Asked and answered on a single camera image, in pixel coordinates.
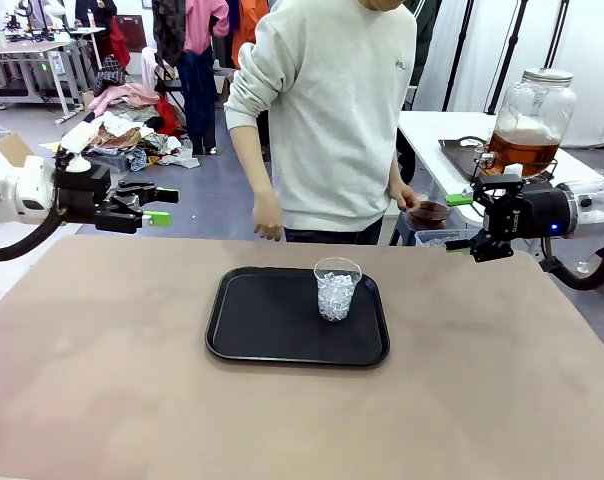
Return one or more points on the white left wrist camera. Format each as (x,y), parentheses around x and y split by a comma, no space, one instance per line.
(78,142)

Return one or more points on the grey stool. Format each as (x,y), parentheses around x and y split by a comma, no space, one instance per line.
(401,232)

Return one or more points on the white side table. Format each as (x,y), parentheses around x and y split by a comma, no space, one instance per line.
(432,130)

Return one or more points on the black plastic serving tray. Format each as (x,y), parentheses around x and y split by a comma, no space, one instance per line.
(267,325)

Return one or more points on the brown cardboard box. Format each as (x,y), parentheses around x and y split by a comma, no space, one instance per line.
(12,147)

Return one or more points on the person's left forearm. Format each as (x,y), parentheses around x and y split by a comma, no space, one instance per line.
(396,172)

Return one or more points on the dark tray under dispenser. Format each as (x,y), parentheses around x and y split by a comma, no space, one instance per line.
(459,155)

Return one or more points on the glass drink dispenser jar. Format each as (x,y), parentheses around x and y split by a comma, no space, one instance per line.
(532,125)

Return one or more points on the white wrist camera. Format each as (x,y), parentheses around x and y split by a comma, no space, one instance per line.
(78,142)
(513,169)

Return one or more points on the bowl of brown liquid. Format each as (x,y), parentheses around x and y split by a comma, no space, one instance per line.
(434,212)

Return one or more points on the person's right forearm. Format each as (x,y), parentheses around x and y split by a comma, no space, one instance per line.
(252,160)

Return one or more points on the figure in orange top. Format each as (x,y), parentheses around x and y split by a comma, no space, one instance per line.
(244,25)

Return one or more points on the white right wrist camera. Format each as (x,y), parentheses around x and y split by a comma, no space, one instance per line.
(513,169)

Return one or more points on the person's left hand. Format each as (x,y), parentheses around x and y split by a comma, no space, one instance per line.
(406,196)

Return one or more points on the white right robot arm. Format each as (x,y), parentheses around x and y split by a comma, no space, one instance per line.
(592,200)

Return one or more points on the dark green hanging jacket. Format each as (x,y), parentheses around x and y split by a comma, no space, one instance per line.
(427,30)

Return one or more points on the dark patterned hanging garment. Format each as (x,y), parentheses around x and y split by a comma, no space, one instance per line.
(168,30)

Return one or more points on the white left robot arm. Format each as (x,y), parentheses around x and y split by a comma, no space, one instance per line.
(12,192)

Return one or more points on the short clear cup with ice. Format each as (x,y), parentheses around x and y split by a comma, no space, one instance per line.
(337,295)

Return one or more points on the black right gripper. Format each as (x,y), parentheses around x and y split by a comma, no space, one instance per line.
(537,212)

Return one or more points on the pile of clothes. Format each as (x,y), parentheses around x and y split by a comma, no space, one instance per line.
(127,125)

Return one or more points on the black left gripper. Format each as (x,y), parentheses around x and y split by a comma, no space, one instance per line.
(82,195)

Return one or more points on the background workbench table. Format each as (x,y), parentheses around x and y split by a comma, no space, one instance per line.
(27,55)

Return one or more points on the figure in pink top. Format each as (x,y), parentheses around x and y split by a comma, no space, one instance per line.
(202,30)

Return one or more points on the black tripod stand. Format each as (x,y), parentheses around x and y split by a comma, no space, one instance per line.
(457,55)
(504,55)
(557,35)

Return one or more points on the person's right hand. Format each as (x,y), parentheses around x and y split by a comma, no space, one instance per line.
(268,215)

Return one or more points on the person's grey sweatshirt torso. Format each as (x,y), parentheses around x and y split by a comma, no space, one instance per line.
(327,110)

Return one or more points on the red hanging cloth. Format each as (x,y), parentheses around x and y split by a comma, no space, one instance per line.
(119,42)

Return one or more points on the clear plastic ice container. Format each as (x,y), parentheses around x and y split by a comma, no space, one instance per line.
(437,237)

